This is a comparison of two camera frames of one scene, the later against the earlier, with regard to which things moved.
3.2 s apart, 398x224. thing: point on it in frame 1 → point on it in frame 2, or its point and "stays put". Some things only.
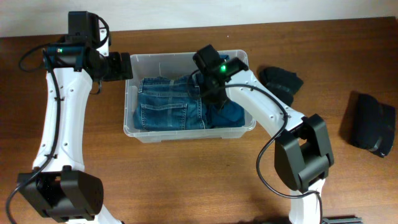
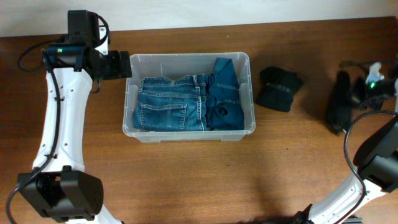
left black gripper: x=117 y=71 stays put
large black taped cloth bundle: x=373 y=124 → x=340 y=102
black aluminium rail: x=342 y=220 stays put
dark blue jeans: x=169 y=103 stays put
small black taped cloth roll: x=283 y=83 stays put
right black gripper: x=208 y=99 → x=357 y=96
